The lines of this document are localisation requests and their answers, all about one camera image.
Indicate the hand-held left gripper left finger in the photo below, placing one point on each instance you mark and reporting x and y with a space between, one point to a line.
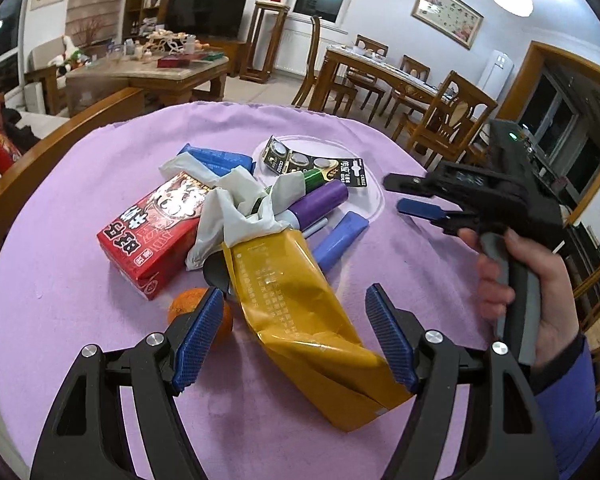
200 340

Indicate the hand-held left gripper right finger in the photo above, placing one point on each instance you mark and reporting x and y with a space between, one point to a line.
390 340

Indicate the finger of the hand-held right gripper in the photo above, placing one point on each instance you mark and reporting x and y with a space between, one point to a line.
405 182
420 209

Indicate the blue sachet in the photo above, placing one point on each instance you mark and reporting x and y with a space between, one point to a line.
205 152
340 240
235 167

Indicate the yellow foil packet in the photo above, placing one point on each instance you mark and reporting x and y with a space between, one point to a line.
290 310

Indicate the person's right forearm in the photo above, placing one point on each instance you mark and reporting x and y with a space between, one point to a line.
570 410

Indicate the person's right hand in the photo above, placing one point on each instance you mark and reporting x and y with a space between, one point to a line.
555 290

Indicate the orange fruit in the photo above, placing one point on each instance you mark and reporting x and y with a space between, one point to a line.
190 302

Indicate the purple tube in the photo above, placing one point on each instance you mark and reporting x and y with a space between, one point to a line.
320 200

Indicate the grey pen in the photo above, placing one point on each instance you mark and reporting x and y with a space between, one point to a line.
315 226

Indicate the button battery card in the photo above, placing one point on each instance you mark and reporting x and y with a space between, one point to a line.
300 160

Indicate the red printed box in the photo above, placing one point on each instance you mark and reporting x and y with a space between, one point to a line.
145 240

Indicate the white standing air conditioner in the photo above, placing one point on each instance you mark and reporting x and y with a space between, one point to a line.
495 75

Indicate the white crumpled tissue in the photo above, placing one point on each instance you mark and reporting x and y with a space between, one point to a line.
230 220

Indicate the wooden dining table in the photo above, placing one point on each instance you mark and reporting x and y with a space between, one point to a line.
360 66

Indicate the purple tablecloth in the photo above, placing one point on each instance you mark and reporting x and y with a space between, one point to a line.
80 285

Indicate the white radiator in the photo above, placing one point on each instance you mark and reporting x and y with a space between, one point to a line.
295 50

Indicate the framed floral picture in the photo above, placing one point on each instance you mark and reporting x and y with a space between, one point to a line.
445 12

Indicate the wooden plant stand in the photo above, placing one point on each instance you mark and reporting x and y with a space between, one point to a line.
270 40

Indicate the wooden tv cabinet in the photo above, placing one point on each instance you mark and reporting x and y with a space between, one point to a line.
232 55

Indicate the flat green box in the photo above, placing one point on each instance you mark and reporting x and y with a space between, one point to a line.
212 57

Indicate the flat red gift box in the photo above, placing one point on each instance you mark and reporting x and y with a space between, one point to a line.
175 62

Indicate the black television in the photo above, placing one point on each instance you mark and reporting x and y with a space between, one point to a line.
205 12

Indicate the wooden coffee table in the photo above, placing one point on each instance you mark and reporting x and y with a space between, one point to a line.
145 82

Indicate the wooden model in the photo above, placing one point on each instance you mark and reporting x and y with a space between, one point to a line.
162 42

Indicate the dark clothing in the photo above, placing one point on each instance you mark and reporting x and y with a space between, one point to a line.
17 125

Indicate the white plush toy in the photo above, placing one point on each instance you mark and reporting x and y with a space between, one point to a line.
70 55

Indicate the wooden armchair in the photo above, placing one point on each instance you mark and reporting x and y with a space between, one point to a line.
42 65

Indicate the wooden door frame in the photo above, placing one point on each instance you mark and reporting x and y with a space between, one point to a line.
530 60

